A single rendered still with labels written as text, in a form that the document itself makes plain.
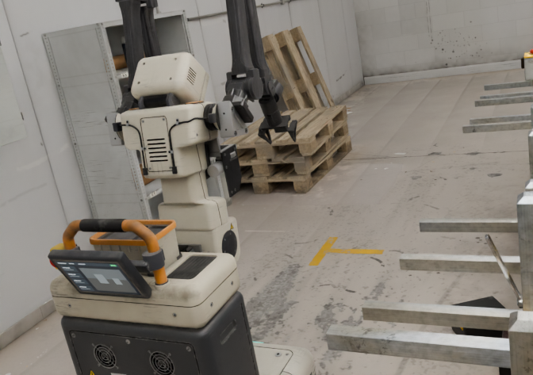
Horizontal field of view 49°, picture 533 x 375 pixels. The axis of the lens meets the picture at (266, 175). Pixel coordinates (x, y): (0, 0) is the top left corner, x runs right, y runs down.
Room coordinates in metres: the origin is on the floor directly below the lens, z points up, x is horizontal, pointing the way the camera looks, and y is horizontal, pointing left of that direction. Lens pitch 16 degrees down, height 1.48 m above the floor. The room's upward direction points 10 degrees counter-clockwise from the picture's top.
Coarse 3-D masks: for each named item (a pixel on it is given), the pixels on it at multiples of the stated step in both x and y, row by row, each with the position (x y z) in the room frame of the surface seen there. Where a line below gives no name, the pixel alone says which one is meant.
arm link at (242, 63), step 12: (228, 0) 1.94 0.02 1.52; (240, 0) 1.94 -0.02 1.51; (228, 12) 1.94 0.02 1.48; (240, 12) 1.93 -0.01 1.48; (228, 24) 1.93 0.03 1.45; (240, 24) 1.92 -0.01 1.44; (240, 36) 1.91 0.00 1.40; (240, 48) 1.91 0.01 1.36; (240, 60) 1.90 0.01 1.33; (228, 72) 1.93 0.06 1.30; (240, 72) 1.90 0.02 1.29; (252, 72) 1.89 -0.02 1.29; (252, 84) 1.86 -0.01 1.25; (252, 96) 1.87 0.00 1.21
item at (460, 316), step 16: (368, 304) 1.07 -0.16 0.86; (384, 304) 1.06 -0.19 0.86; (400, 304) 1.05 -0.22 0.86; (416, 304) 1.04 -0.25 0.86; (432, 304) 1.03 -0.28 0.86; (384, 320) 1.05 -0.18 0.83; (400, 320) 1.03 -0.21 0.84; (416, 320) 1.02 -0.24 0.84; (432, 320) 1.00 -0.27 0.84; (448, 320) 0.99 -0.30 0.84; (464, 320) 0.97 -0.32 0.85; (480, 320) 0.96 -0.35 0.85; (496, 320) 0.95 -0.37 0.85
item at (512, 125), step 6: (462, 126) 2.39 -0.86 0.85; (468, 126) 2.38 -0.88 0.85; (474, 126) 2.36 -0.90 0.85; (480, 126) 2.35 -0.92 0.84; (486, 126) 2.34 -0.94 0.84; (492, 126) 2.33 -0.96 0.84; (498, 126) 2.32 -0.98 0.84; (504, 126) 2.31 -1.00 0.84; (510, 126) 2.30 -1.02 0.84; (516, 126) 2.29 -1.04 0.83; (522, 126) 2.28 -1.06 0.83; (528, 126) 2.27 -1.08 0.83; (468, 132) 2.38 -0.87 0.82
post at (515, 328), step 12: (516, 312) 0.53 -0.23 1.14; (528, 312) 0.52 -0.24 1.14; (516, 324) 0.51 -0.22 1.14; (528, 324) 0.51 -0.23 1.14; (516, 336) 0.51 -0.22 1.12; (528, 336) 0.50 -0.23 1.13; (516, 348) 0.51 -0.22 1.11; (528, 348) 0.50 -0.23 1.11; (516, 360) 0.51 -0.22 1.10; (528, 360) 0.50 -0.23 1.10; (516, 372) 0.51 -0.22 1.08; (528, 372) 0.50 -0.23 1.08
